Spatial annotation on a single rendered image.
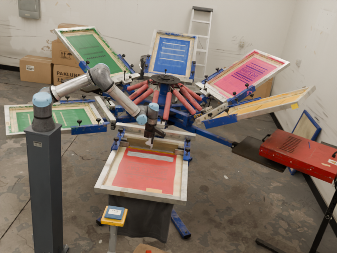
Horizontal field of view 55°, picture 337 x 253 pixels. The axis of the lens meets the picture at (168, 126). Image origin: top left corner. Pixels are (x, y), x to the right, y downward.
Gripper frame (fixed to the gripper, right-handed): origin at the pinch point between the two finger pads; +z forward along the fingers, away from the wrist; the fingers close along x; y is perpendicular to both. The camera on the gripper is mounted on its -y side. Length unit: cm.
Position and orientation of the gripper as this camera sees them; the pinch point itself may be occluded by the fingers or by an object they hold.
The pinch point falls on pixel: (152, 145)
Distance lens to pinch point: 255.5
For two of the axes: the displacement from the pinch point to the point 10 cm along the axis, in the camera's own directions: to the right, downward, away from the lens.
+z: -1.2, 9.0, 4.3
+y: -9.9, -1.4, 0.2
